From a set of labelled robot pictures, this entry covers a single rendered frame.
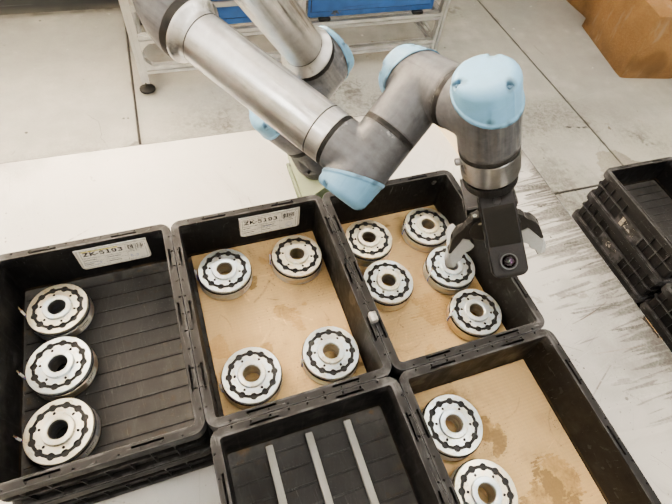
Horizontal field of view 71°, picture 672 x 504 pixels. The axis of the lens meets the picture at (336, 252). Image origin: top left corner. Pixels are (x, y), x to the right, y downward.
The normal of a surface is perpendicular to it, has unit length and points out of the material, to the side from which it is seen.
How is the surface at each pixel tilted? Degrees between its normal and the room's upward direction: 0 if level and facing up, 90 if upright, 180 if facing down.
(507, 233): 39
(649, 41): 90
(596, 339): 0
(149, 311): 0
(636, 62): 90
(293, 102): 34
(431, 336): 0
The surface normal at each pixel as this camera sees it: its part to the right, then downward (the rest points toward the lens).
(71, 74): 0.09, -0.57
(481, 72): -0.28, -0.54
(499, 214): -0.22, -0.01
